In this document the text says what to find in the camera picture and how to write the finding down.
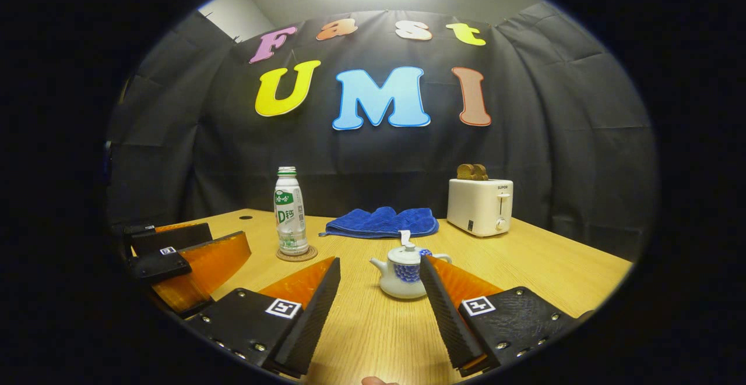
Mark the round wooden coaster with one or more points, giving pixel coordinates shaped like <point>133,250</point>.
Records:
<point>313,254</point>

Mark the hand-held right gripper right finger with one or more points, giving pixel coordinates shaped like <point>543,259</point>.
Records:
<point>449,321</point>

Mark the black backdrop cloth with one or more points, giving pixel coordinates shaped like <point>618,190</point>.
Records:
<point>553,111</point>

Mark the white green-label water bottle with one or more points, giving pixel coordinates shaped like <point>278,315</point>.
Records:
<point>290,222</point>

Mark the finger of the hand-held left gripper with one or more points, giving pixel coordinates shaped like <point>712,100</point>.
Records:
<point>157,265</point>
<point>175,238</point>

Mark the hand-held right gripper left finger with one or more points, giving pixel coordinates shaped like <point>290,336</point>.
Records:
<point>309,327</point>

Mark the white toaster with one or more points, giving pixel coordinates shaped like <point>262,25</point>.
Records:
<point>478,207</point>

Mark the white blue-patterned teacup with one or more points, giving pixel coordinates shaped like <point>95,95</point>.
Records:
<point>399,283</point>

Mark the blue towel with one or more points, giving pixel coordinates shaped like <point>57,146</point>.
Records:
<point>379,222</point>

